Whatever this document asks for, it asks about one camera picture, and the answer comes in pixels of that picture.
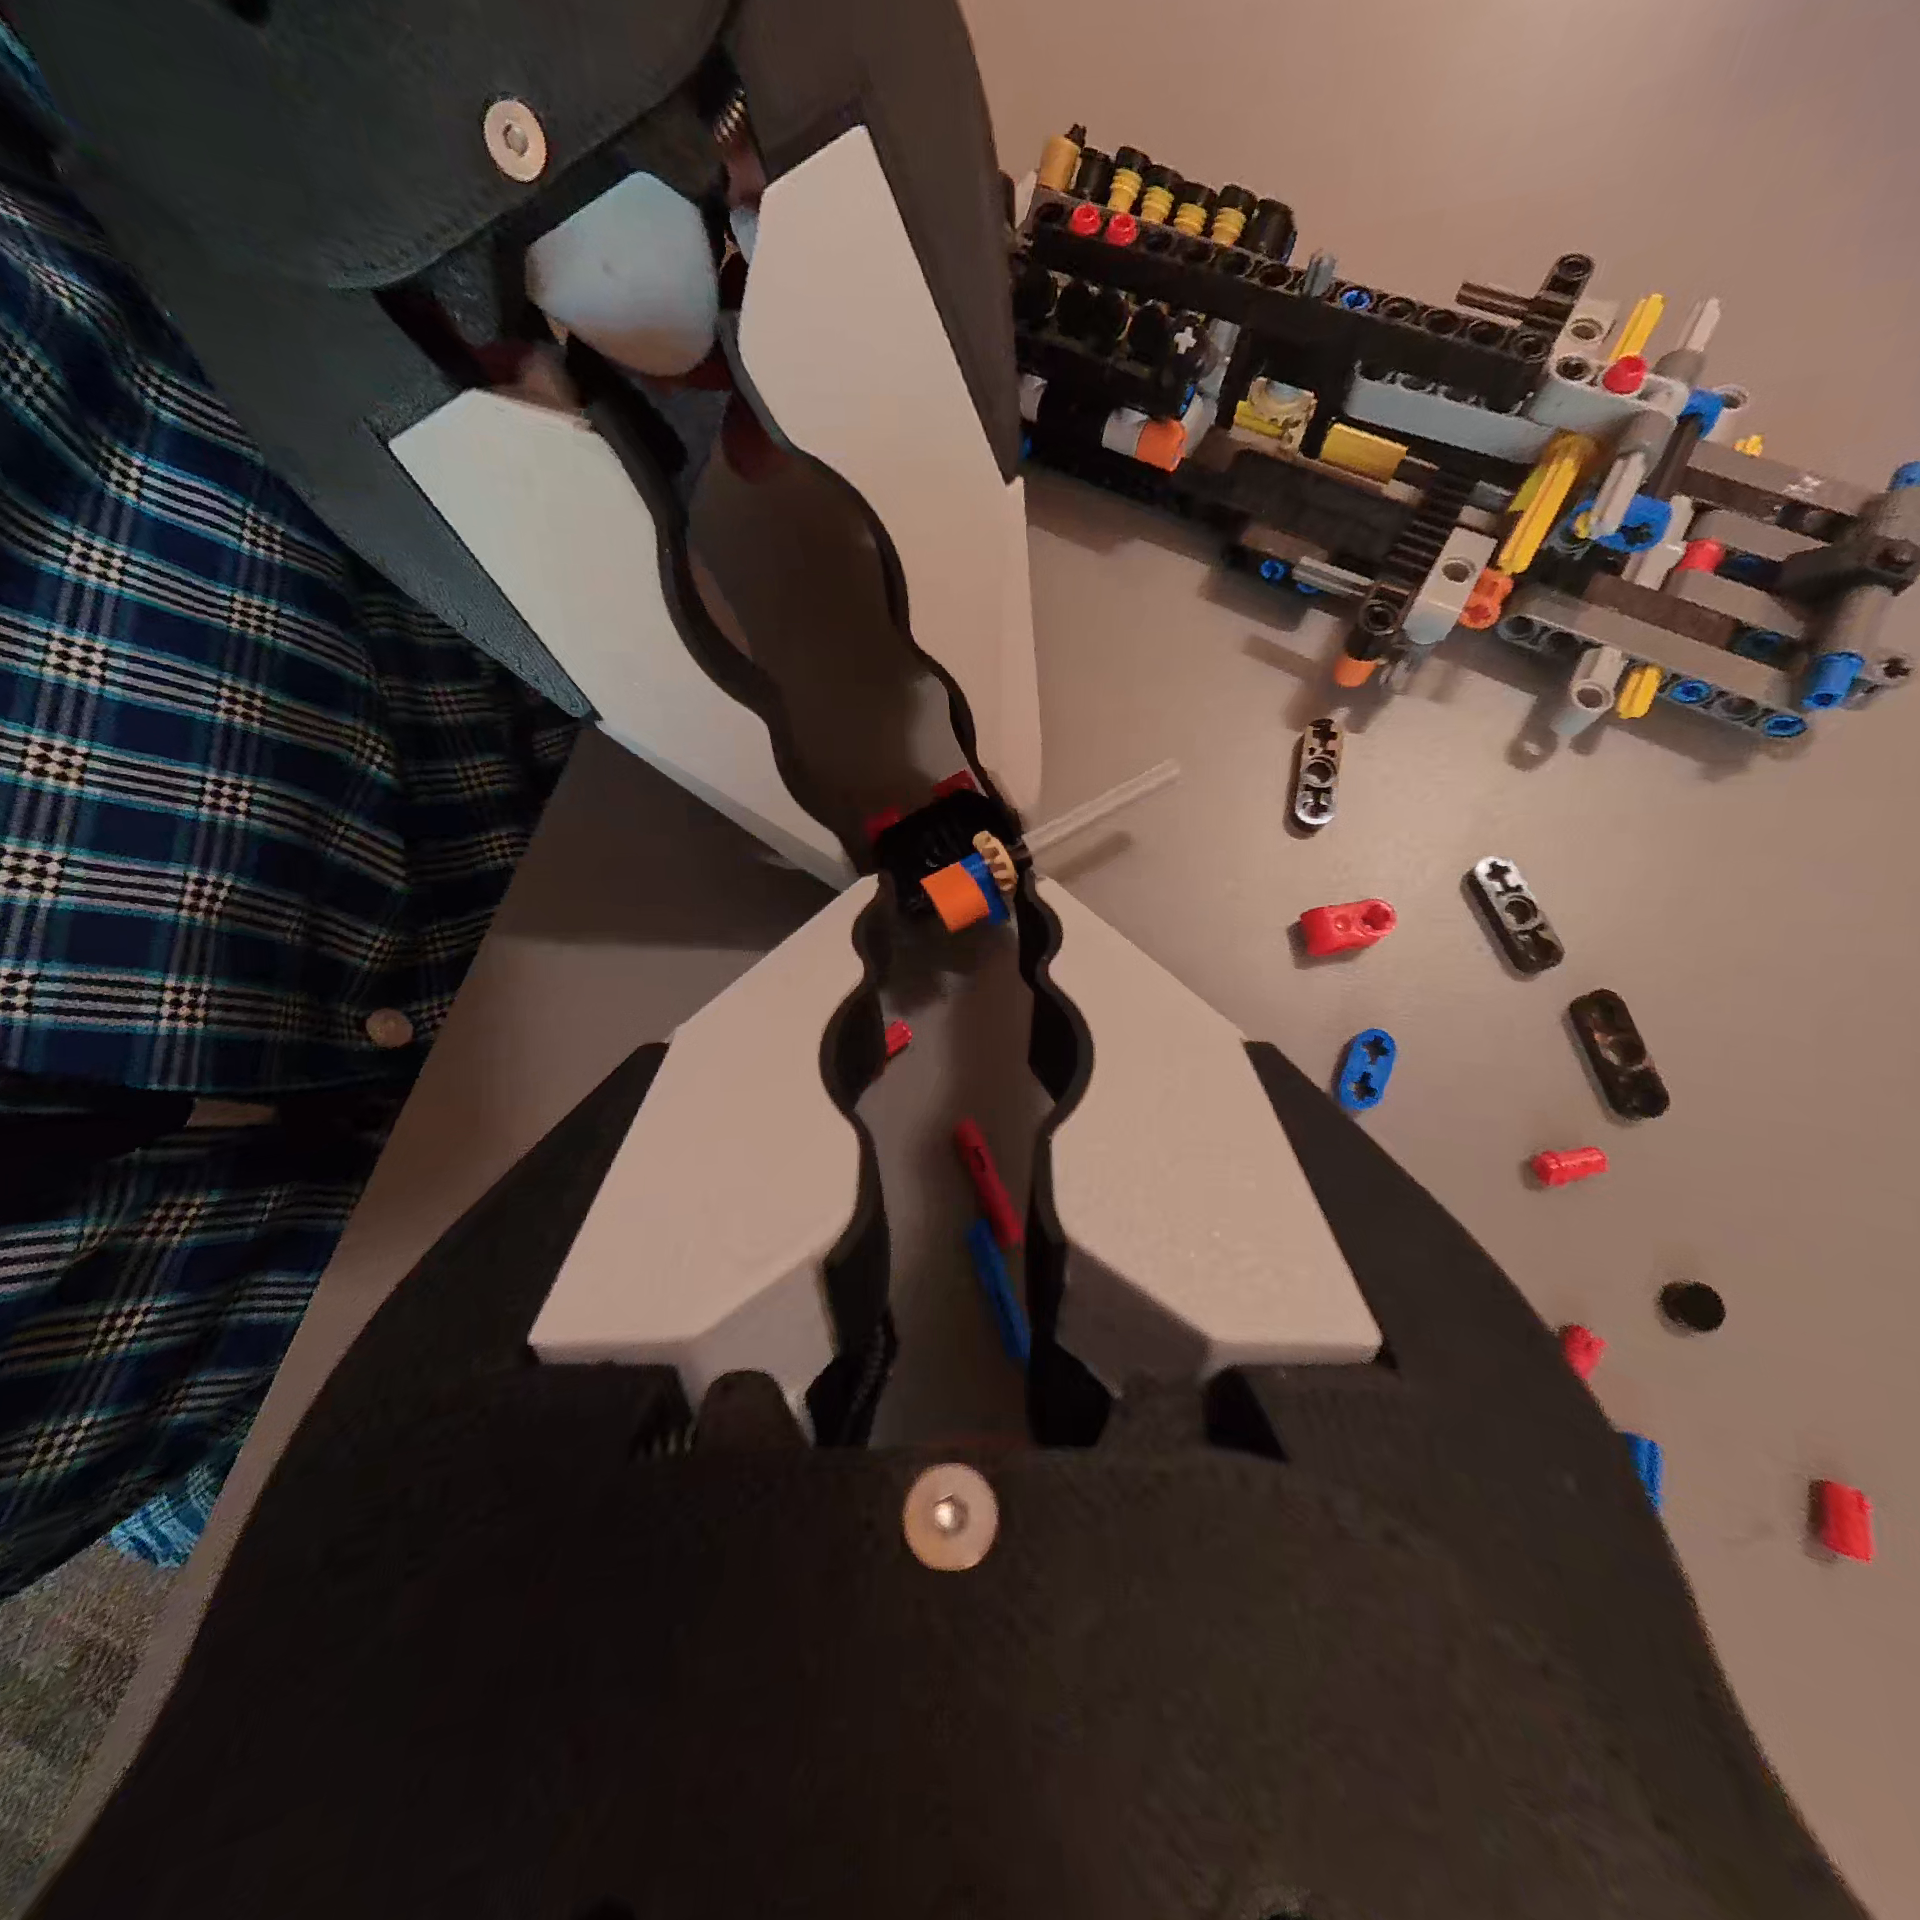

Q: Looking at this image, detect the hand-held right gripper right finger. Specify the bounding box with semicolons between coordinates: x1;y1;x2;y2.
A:
1019;879;1385;1450

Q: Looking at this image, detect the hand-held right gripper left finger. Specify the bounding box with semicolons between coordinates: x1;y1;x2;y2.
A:
526;871;905;1450

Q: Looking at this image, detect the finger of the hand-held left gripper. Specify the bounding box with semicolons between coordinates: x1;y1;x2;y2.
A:
387;170;872;889
727;123;1046;842

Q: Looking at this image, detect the small black orange lego subassembly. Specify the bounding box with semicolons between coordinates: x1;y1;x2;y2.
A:
861;759;1187;943

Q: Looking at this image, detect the lego vehicle chassis model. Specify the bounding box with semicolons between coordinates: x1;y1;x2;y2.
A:
1006;120;1920;746

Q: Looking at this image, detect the red lego axle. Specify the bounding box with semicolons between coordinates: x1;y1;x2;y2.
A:
951;1117;1031;1251

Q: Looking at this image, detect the blue lego axle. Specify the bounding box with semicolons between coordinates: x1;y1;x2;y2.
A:
961;1216;1035;1363

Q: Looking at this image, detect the blue plaid shirt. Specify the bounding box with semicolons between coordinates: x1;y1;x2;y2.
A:
0;16;590;1595

